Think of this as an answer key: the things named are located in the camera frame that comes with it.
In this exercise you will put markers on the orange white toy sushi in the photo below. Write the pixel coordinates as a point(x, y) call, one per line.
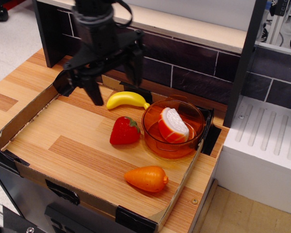
point(171, 126)

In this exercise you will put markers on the dark tiled backsplash panel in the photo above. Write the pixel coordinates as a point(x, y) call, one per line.
point(201, 70)

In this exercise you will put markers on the cardboard fence with black tape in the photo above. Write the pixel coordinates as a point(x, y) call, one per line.
point(59, 168)

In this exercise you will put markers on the dark grey vertical post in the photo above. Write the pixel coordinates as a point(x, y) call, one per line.
point(245, 62)

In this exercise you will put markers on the yellow toy banana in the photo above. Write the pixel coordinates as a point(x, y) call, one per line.
point(127, 98)

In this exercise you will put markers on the orange toy carrot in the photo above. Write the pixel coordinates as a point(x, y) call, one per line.
point(149, 178)

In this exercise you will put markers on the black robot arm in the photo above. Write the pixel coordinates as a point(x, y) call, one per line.
point(91, 8)

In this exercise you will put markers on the transparent orange plastic pot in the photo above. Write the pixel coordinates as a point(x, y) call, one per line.
point(191, 116)

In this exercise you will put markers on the red toy strawberry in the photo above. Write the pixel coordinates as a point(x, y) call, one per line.
point(125, 131)

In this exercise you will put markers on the light wooden shelf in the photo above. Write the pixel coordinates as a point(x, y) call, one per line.
point(195, 31)

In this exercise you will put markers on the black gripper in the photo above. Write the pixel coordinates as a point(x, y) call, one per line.
point(103, 49)

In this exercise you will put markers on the white toy sink drainboard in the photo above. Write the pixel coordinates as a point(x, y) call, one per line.
point(255, 160)

